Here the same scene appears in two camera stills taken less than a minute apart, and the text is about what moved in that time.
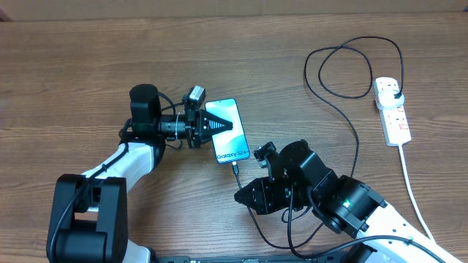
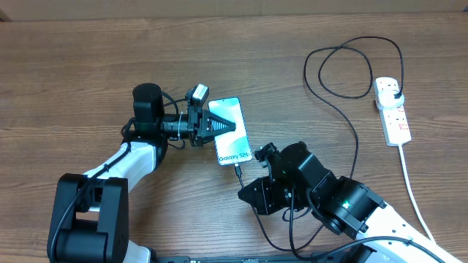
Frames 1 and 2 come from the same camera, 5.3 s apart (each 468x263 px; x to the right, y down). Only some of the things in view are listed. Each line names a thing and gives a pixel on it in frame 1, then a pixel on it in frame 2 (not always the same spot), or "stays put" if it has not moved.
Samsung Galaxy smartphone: (232, 145) stays put
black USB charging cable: (259, 231) -> (236, 165)
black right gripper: (268, 204) stays put
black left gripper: (197, 123) stays put
